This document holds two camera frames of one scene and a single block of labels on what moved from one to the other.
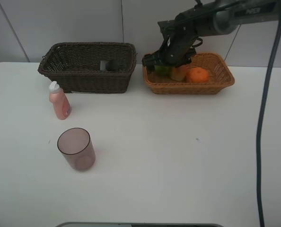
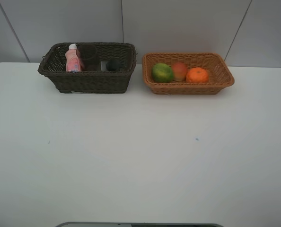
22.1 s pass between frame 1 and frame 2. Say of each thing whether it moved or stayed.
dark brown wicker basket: stayed
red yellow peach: stayed
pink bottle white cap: moved
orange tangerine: stayed
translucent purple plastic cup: moved
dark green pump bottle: stayed
